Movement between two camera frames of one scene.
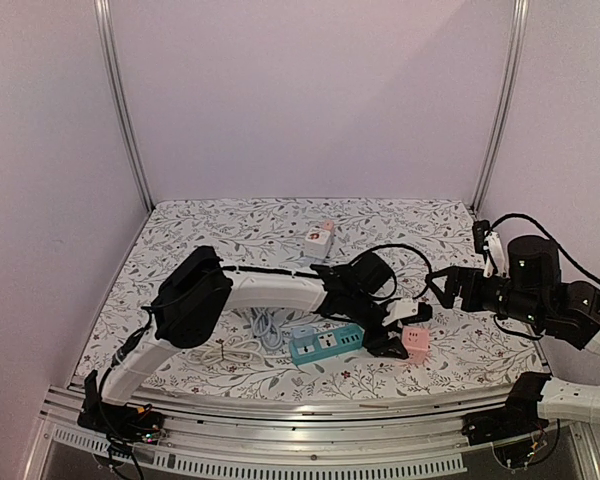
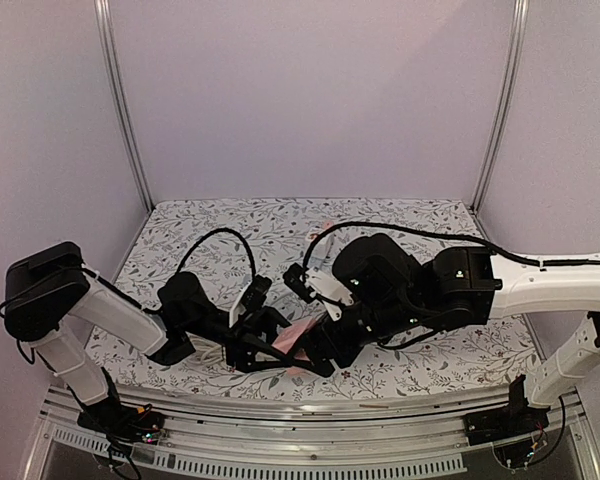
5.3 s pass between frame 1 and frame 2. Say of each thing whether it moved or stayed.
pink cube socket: moved
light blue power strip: stayed
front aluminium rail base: stayed
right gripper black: moved
